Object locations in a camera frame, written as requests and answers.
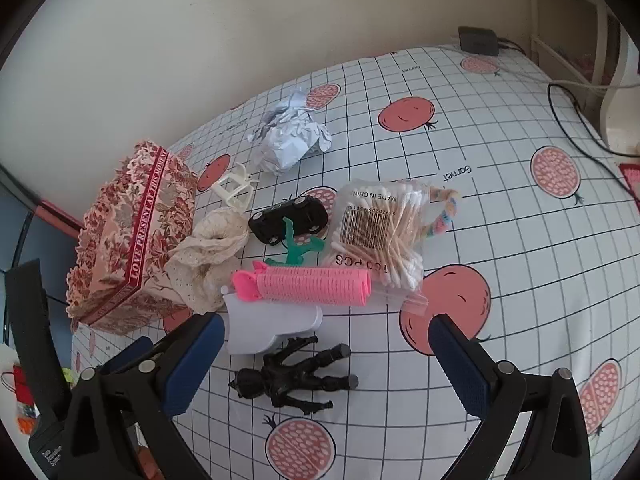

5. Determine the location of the cream lace cloth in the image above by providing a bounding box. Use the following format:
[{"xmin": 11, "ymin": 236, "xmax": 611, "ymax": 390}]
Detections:
[{"xmin": 145, "ymin": 207, "xmax": 249, "ymax": 313}]

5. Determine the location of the pomegranate print desktop cloth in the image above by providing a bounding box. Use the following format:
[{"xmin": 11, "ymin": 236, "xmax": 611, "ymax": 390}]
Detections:
[{"xmin": 70, "ymin": 45, "xmax": 640, "ymax": 480}]

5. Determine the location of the green plastic toy figure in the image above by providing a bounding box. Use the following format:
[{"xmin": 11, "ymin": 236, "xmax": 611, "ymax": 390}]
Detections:
[{"xmin": 265, "ymin": 216, "xmax": 326, "ymax": 267}]

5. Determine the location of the black cable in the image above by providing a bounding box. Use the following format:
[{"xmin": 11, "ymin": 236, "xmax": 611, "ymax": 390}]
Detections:
[{"xmin": 546, "ymin": 81, "xmax": 636, "ymax": 196}]

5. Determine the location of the black action figure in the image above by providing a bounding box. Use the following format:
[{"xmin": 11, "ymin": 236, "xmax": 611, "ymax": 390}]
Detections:
[{"xmin": 228, "ymin": 335, "xmax": 360, "ymax": 416}]

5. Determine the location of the bag of cotton swabs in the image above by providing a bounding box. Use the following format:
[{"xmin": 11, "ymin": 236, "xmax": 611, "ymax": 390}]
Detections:
[{"xmin": 320, "ymin": 178, "xmax": 431, "ymax": 316}]

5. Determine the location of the black toy car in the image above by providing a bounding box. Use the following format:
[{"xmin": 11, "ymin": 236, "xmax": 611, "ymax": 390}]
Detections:
[{"xmin": 248, "ymin": 195, "xmax": 329, "ymax": 246}]

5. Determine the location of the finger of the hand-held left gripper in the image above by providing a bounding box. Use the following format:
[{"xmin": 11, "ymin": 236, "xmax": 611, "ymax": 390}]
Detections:
[{"xmin": 107, "ymin": 336, "xmax": 156, "ymax": 376}]

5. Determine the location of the white cable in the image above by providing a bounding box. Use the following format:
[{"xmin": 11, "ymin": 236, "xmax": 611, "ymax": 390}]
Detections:
[{"xmin": 492, "ymin": 65, "xmax": 631, "ymax": 93}]

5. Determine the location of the black power adapter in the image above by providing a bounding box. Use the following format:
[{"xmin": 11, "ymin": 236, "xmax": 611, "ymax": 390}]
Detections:
[{"xmin": 457, "ymin": 26, "xmax": 501, "ymax": 57}]

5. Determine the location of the pink hair roller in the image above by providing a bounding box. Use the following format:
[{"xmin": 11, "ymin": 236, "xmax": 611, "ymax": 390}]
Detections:
[{"xmin": 232, "ymin": 261, "xmax": 373, "ymax": 307}]

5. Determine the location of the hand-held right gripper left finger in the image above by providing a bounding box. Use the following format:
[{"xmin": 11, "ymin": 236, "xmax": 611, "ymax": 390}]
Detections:
[{"xmin": 57, "ymin": 312, "xmax": 226, "ymax": 480}]

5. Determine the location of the dark blue board red edge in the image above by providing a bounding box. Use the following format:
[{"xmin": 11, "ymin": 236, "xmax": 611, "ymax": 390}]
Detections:
[{"xmin": 0, "ymin": 162, "xmax": 86, "ymax": 281}]

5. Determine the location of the red floral gift box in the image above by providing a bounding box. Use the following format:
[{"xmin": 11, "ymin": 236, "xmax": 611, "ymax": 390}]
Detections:
[{"xmin": 65, "ymin": 140, "xmax": 201, "ymax": 336}]

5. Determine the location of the white paper ball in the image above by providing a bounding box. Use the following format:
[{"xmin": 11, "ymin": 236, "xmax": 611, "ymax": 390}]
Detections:
[{"xmin": 248, "ymin": 87, "xmax": 333, "ymax": 176}]

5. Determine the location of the white plastic clip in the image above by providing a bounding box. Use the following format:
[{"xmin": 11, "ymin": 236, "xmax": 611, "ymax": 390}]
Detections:
[{"xmin": 209, "ymin": 162, "xmax": 258, "ymax": 209}]

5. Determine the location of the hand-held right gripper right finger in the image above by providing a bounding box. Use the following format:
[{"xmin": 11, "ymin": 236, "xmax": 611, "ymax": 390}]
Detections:
[{"xmin": 427, "ymin": 313, "xmax": 593, "ymax": 480}]

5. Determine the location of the white wooden chair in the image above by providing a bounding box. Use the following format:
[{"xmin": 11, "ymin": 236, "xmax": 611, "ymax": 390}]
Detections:
[{"xmin": 530, "ymin": 0, "xmax": 640, "ymax": 158}]

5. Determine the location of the pink crochet mat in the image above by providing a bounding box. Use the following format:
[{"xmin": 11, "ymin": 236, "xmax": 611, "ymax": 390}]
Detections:
[{"xmin": 619, "ymin": 161, "xmax": 640, "ymax": 192}]

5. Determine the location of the white plastic piece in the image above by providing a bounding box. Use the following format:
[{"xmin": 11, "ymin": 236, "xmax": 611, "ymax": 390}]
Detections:
[{"xmin": 221, "ymin": 285, "xmax": 324, "ymax": 356}]

